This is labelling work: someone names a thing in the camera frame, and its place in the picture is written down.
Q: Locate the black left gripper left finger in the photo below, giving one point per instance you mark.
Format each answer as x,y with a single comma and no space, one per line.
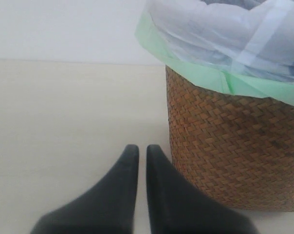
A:
106,208

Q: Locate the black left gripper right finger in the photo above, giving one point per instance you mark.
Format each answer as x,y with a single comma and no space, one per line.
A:
175,206

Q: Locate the woven wicker basket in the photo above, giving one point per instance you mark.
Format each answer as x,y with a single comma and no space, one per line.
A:
237,150

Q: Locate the green and white plastic liner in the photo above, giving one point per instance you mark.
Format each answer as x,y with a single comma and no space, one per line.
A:
208,77

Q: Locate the white plastic bin liner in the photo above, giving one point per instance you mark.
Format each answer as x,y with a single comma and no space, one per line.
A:
247,37

